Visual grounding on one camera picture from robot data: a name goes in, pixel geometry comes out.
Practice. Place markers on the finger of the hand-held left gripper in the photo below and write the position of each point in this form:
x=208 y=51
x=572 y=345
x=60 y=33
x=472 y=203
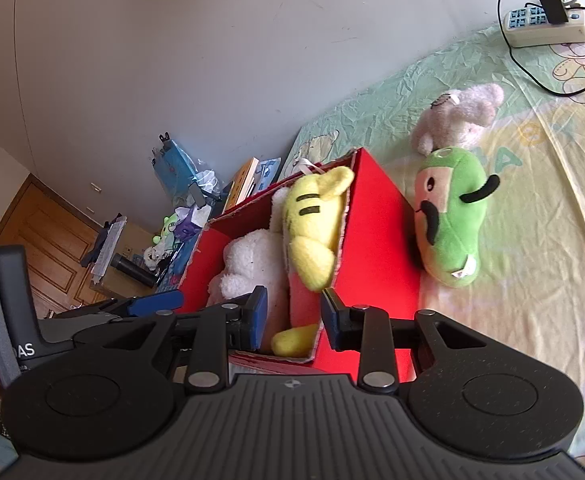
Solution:
x=157 y=302

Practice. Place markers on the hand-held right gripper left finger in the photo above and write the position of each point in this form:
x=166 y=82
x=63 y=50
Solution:
x=258 y=317

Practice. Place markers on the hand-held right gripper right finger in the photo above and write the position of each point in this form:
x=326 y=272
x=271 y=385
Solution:
x=330 y=320

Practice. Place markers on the white fluffy plush toy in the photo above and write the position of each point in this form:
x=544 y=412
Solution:
x=247 y=260

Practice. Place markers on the red cardboard box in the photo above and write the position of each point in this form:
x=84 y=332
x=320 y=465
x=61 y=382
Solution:
x=377 y=220

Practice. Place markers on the yellow tiger plush toy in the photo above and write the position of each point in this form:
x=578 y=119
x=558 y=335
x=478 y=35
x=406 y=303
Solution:
x=312 y=210

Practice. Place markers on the green mustache plush toy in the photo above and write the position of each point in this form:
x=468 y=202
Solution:
x=452 y=220

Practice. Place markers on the pale bunny plush toy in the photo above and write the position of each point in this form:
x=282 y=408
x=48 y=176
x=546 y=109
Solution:
x=462 y=110

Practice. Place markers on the black bottle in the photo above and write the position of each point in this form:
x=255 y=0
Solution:
x=132 y=267

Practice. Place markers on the small white panda toy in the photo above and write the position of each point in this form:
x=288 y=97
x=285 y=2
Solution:
x=152 y=257

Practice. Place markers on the wooden door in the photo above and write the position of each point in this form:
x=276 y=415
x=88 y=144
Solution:
x=47 y=245

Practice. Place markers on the pile of cardboard boxes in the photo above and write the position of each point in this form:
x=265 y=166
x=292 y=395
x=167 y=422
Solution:
x=135 y=237

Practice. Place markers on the stack of white papers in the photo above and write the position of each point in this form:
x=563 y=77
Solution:
x=107 y=245

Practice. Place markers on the small green frog toy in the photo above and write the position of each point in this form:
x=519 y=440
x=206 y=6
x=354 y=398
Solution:
x=167 y=225

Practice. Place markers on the purple tissue pack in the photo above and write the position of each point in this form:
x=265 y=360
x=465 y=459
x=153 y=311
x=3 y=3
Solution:
x=190 y=227

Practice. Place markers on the standing black phone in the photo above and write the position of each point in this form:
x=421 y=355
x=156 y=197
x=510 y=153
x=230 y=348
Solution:
x=197 y=195

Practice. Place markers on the yellow book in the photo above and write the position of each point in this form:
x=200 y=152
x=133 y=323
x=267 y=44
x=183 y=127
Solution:
x=242 y=180

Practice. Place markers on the blue plastic bag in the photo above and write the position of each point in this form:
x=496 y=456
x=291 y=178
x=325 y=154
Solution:
x=175 y=165

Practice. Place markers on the blue white booklet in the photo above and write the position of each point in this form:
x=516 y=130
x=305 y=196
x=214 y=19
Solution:
x=267 y=172

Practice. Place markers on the white power strip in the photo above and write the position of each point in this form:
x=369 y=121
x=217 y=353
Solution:
x=542 y=32

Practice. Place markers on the black charger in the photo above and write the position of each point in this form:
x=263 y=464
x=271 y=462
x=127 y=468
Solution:
x=552 y=2

